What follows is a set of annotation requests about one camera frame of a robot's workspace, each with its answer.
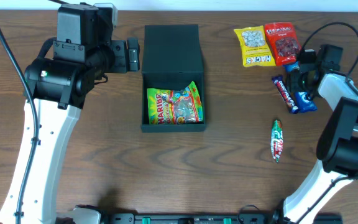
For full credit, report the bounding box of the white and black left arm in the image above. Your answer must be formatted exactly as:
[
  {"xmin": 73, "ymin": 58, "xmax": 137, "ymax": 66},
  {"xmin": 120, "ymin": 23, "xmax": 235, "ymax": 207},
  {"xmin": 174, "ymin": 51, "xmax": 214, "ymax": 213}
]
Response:
[{"xmin": 0, "ymin": 1, "xmax": 140, "ymax": 223}]

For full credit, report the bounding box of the black open gift box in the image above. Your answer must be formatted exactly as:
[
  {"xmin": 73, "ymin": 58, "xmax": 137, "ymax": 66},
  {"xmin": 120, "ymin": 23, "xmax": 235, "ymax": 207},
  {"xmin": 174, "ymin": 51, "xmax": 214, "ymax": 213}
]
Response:
[{"xmin": 141, "ymin": 24, "xmax": 206, "ymax": 133}]

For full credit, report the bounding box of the blue Oreo cookie pack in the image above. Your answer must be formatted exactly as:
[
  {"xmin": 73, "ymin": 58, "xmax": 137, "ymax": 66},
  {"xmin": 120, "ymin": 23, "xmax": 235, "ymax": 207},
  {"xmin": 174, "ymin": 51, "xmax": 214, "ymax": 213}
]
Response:
[{"xmin": 283, "ymin": 62, "xmax": 318, "ymax": 113}]

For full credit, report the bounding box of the red candy bag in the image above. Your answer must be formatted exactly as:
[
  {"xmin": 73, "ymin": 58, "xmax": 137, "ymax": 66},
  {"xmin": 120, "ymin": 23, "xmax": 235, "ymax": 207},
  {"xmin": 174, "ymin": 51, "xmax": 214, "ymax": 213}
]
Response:
[{"xmin": 264, "ymin": 22, "xmax": 300, "ymax": 66}]

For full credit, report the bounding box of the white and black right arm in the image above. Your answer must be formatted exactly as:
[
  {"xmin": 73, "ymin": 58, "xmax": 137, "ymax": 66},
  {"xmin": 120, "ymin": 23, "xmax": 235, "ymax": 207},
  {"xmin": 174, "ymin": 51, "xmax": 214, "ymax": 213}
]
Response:
[{"xmin": 268, "ymin": 44, "xmax": 358, "ymax": 223}]

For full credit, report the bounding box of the green KitKat Chunky bar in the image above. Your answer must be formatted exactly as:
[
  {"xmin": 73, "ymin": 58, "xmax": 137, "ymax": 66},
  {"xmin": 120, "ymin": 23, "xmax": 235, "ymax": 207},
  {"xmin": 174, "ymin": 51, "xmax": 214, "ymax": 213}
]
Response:
[{"xmin": 270, "ymin": 119, "xmax": 283, "ymax": 163}]

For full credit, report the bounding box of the yellow Hacks candy bag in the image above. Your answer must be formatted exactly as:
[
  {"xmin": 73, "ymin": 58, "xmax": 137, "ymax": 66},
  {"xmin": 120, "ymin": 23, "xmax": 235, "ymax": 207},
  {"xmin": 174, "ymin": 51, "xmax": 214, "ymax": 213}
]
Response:
[{"xmin": 234, "ymin": 26, "xmax": 276, "ymax": 67}]

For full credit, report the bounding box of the Haribo worms gummy bag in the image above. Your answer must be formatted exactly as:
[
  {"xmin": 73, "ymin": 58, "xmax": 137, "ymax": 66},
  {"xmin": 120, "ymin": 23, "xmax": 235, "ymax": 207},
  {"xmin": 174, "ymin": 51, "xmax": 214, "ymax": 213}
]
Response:
[{"xmin": 147, "ymin": 81, "xmax": 204, "ymax": 125}]

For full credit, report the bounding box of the purple Dairy Milk chocolate bar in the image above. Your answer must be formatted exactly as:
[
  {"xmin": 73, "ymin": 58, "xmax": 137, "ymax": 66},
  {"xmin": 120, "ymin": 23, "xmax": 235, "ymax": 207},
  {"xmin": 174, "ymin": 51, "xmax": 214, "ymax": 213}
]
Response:
[{"xmin": 272, "ymin": 75, "xmax": 299, "ymax": 114}]

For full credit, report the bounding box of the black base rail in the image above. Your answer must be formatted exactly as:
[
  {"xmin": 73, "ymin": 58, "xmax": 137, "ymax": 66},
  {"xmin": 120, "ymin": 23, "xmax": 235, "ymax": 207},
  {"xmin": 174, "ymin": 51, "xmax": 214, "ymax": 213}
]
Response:
[{"xmin": 54, "ymin": 203, "xmax": 344, "ymax": 224}]

